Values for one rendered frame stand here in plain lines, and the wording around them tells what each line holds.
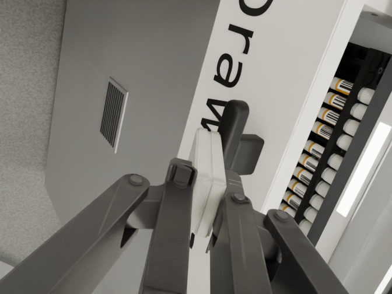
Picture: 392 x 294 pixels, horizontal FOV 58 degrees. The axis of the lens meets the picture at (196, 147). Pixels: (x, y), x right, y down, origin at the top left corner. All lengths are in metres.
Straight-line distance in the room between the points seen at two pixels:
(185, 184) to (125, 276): 0.53
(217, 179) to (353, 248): 0.18
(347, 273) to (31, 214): 1.15
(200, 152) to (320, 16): 0.11
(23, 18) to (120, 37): 0.45
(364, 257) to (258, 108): 0.15
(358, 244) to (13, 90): 0.99
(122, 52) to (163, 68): 0.15
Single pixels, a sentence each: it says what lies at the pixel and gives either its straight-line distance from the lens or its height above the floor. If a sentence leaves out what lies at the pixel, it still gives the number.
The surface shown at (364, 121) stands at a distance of 0.30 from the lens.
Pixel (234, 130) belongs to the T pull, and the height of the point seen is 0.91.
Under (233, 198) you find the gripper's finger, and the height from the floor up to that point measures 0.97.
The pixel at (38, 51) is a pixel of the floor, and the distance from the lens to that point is 1.11.
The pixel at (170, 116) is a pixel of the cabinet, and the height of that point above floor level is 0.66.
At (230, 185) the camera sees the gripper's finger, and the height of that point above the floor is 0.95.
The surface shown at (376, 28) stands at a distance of 0.43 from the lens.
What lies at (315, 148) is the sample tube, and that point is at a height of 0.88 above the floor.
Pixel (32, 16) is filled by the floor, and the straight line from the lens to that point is 1.09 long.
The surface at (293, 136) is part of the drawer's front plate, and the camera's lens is 0.23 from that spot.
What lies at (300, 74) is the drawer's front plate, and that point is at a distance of 0.23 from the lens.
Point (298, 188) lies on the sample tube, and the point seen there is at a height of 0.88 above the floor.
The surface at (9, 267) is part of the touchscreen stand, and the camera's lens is 1.43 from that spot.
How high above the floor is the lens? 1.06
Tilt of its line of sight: 46 degrees down
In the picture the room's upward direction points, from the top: 130 degrees clockwise
